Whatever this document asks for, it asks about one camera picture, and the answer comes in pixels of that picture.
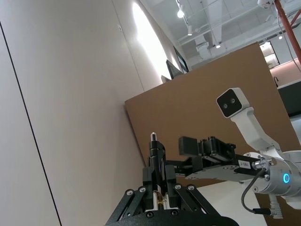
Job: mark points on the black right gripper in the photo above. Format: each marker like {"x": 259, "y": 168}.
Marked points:
{"x": 223, "y": 170}

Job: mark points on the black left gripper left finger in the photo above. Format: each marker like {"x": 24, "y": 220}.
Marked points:
{"x": 147, "y": 186}

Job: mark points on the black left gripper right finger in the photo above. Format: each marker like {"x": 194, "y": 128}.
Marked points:
{"x": 170, "y": 183}

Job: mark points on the black pen with silver tip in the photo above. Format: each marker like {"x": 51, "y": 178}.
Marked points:
{"x": 157, "y": 162}

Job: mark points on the brown cardboard panel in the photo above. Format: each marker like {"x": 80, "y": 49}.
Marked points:
{"x": 188, "y": 106}

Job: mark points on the black monitor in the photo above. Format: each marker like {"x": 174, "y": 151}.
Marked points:
{"x": 172, "y": 69}

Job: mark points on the black faucet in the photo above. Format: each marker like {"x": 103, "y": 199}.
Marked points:
{"x": 276, "y": 81}

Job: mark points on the dark counter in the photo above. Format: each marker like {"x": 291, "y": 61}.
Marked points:
{"x": 291, "y": 101}

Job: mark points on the white ceiling spot lamp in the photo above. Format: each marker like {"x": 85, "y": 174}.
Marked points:
{"x": 180, "y": 12}
{"x": 189, "y": 30}

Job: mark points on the red-brown pipe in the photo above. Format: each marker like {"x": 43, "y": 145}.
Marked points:
{"x": 285, "y": 23}

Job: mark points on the dark framed wall panel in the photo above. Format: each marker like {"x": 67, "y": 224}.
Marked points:
{"x": 182, "y": 60}

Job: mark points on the white security camera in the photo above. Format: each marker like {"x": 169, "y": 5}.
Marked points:
{"x": 265, "y": 3}

